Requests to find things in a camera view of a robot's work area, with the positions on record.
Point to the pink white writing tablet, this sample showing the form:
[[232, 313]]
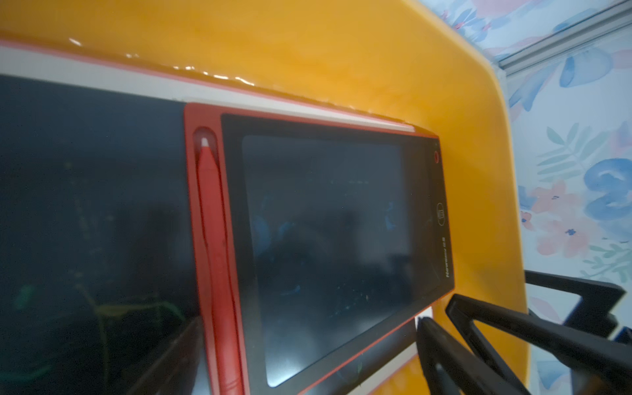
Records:
[[97, 252]]

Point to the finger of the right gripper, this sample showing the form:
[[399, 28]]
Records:
[[597, 299], [608, 360]]

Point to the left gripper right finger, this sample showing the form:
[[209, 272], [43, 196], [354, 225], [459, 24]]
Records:
[[449, 368]]

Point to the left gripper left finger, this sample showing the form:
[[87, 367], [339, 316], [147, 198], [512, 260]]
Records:
[[176, 366]]

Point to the right aluminium corner post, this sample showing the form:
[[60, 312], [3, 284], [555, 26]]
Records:
[[572, 37]]

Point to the yellow plastic storage box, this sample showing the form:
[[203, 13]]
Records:
[[389, 60]]

